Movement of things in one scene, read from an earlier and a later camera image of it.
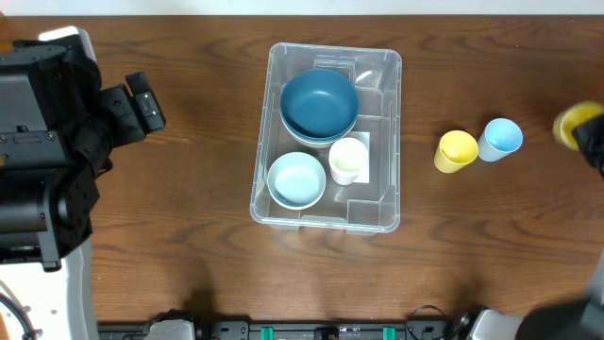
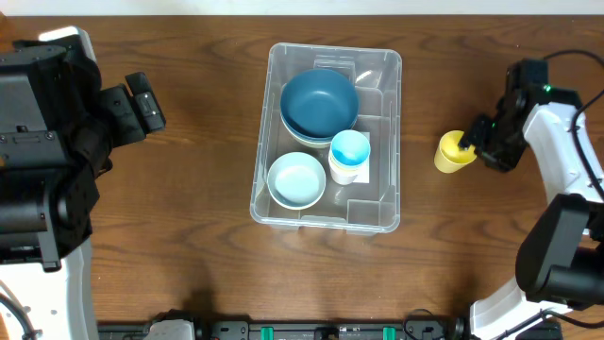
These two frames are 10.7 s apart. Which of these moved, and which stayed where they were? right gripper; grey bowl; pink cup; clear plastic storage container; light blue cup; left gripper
Moved: light blue cup; right gripper
Stayed: left gripper; pink cup; grey bowl; clear plastic storage container
